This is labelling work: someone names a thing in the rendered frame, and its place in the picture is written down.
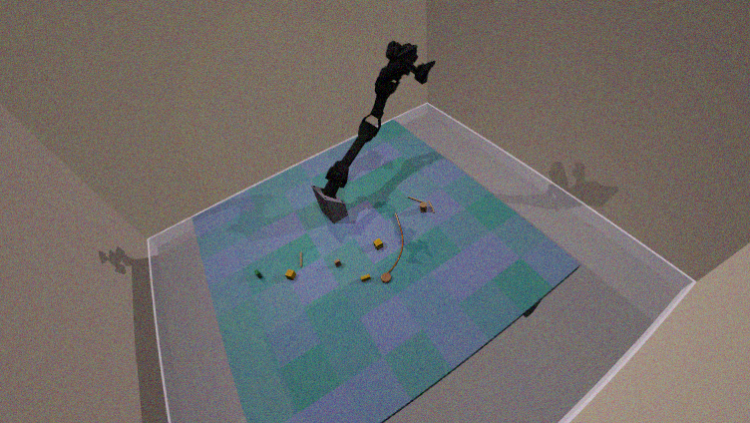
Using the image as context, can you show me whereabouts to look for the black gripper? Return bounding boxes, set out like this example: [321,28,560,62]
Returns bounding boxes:
[386,40,436,84]

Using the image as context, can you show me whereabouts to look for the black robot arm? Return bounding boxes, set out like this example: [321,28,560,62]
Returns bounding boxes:
[320,60,399,199]

